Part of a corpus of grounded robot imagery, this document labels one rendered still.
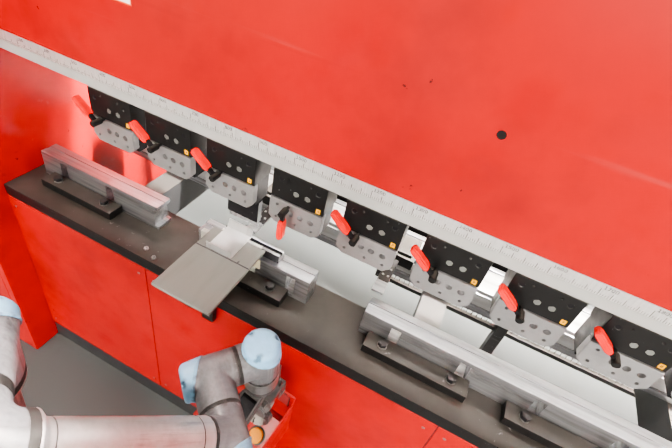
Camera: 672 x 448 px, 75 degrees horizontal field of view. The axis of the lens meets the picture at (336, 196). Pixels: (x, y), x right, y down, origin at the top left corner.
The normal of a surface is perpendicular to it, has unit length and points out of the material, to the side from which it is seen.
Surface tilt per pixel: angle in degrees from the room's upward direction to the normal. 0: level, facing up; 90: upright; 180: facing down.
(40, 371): 0
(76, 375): 0
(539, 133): 90
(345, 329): 0
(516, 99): 90
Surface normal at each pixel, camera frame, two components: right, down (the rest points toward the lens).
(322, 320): 0.18, -0.77
